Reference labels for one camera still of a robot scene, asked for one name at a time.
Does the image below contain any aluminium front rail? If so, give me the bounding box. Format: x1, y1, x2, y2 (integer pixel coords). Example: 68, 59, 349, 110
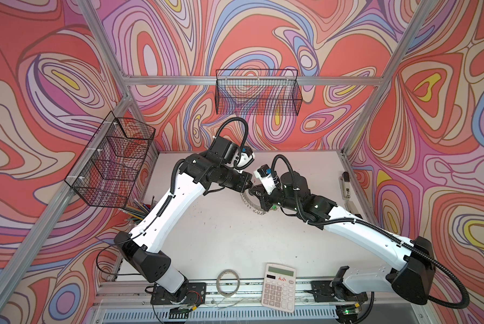
89, 276, 433, 324

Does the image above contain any black wire basket left wall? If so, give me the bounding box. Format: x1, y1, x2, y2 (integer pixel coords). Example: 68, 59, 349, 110
65, 113, 155, 209

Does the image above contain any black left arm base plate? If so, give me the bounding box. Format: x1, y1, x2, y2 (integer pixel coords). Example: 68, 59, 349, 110
150, 282, 207, 306

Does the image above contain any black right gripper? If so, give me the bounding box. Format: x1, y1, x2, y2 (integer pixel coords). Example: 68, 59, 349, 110
251, 180, 301, 212

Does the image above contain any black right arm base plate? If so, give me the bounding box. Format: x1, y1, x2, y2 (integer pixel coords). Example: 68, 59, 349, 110
309, 266, 368, 303

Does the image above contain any clear tape roll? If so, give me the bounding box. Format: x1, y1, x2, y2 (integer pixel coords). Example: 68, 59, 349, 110
216, 269, 241, 298

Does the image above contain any white desk calculator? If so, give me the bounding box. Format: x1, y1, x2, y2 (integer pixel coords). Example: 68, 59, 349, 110
261, 263, 297, 313

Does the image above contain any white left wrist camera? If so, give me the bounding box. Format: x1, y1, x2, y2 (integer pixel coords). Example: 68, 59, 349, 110
233, 146, 255, 170

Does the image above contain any black wire basket wall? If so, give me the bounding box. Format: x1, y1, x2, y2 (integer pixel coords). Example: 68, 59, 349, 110
65, 113, 155, 209
214, 68, 303, 116

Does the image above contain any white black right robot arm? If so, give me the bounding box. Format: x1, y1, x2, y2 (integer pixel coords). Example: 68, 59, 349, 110
249, 155, 470, 309

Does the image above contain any white black remote control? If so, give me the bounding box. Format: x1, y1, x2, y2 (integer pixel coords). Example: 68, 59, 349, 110
340, 171, 351, 201

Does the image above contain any black wire basket back wall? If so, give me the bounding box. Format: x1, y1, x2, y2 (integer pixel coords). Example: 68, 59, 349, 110
214, 68, 303, 116

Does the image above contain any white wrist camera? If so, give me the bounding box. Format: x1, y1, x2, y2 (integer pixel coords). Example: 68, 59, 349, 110
253, 164, 278, 195
233, 146, 255, 170

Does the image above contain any red pencil cup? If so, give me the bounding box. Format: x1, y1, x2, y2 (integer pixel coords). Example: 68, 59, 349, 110
119, 198, 151, 223

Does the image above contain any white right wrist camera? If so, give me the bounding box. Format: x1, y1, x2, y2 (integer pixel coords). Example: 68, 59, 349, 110
253, 164, 278, 195

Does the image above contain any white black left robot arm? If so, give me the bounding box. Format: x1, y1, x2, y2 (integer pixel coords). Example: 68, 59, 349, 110
113, 117, 254, 300

